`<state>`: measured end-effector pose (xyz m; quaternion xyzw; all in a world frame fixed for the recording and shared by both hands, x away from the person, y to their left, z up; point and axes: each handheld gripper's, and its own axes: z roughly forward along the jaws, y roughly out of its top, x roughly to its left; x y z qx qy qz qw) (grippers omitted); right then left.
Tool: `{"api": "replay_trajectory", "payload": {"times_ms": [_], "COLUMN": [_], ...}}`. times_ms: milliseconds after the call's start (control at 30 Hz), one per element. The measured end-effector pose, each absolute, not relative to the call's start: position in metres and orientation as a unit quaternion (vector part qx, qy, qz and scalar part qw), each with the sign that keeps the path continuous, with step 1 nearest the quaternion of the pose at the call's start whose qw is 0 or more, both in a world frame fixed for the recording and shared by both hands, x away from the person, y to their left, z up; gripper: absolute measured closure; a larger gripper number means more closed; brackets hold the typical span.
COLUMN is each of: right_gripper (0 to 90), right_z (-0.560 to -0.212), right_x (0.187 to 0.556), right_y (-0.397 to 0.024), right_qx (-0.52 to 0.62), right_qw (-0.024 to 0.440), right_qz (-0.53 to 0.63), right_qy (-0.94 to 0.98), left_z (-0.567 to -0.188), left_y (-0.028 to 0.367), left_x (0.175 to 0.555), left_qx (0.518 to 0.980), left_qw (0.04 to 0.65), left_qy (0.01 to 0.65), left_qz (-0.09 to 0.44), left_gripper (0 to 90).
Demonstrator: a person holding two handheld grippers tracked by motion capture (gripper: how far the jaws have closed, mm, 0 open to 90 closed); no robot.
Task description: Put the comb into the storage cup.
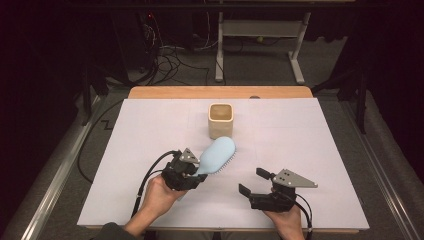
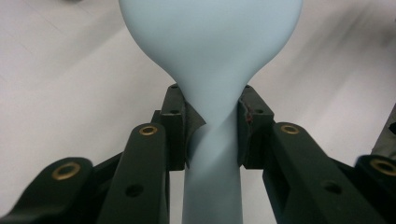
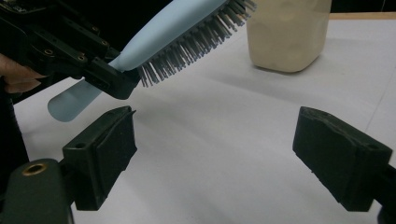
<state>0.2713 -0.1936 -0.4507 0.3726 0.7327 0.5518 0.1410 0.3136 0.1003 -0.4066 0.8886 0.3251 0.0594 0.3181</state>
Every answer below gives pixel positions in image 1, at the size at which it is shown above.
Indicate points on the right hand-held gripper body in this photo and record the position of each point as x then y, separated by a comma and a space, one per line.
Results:
273, 200

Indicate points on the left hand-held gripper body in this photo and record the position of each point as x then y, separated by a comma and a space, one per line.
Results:
176, 173

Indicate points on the light blue hairbrush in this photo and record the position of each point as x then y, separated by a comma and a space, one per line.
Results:
216, 155

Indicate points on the cream square cup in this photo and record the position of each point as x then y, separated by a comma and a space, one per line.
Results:
220, 125

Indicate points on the person's right hand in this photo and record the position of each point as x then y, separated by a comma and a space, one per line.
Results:
290, 225

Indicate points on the person's left hand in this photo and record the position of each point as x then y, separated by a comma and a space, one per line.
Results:
158, 198

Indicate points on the white paper sheet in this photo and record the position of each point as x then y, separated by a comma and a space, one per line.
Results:
300, 140

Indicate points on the black stand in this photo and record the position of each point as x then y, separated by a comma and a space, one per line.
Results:
360, 100
87, 96

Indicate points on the small yellow-green ball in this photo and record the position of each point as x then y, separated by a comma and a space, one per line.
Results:
260, 39

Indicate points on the dark equipment with red light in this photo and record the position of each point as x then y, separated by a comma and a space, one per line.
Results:
150, 36

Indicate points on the metal floor rail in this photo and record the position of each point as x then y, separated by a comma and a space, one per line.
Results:
55, 186
376, 160

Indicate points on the white metal desk frame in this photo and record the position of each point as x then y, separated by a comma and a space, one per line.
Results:
263, 28

